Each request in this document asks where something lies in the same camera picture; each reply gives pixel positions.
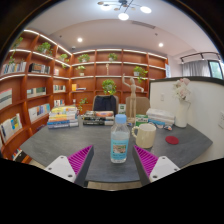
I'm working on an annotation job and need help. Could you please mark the white vase with flowers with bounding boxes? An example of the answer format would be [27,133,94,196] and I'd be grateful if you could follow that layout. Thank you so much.
[172,77,193,129]

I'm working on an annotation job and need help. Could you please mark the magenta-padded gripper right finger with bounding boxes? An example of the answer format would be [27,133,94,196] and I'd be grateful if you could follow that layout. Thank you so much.
[131,144,183,187]

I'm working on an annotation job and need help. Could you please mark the ceiling lights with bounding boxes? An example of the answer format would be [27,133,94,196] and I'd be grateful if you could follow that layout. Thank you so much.
[76,0,165,48]

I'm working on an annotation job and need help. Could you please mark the stack of white books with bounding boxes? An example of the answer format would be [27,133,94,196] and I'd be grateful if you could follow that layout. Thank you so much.
[145,107,176,128]

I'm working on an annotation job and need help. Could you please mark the stack of colourful books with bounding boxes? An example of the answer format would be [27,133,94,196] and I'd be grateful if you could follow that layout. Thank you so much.
[46,105,80,130]

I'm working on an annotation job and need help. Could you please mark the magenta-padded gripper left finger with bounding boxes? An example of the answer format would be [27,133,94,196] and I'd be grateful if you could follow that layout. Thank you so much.
[43,144,95,188]

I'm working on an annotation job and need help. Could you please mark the green and white box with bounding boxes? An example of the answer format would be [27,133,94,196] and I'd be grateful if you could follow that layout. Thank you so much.
[134,114,150,128]

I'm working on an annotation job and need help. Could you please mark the wooden shelf unit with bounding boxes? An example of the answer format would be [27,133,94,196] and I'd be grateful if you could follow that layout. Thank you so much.
[0,29,169,164]

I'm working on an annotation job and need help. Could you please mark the cream ceramic mug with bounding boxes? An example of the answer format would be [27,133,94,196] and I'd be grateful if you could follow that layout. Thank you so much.
[131,123,157,149]

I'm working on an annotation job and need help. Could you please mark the small upright green-white carton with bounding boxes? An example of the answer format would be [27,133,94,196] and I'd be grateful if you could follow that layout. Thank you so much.
[118,103,128,116]

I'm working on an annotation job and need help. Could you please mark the white wall socket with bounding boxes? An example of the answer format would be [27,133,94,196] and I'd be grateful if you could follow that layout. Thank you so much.
[218,111,224,130]

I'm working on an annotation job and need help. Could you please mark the flat round red coaster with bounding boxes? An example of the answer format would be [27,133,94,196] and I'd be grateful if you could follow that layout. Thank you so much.
[165,135,180,146]

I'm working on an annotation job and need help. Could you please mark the white curtain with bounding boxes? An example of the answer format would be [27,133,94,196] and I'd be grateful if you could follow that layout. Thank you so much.
[182,59,211,78]

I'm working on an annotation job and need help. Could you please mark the wooden artist mannequin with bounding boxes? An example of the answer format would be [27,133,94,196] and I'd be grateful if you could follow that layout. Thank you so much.
[121,73,145,124]

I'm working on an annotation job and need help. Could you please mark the clear water bottle blue cap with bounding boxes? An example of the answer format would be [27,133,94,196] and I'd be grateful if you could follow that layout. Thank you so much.
[110,113,131,164]

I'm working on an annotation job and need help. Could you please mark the window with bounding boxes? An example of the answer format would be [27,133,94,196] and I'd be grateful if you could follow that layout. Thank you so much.
[208,59,224,80]

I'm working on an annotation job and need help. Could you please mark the dark chair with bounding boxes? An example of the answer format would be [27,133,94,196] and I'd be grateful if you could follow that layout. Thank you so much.
[92,94,119,116]

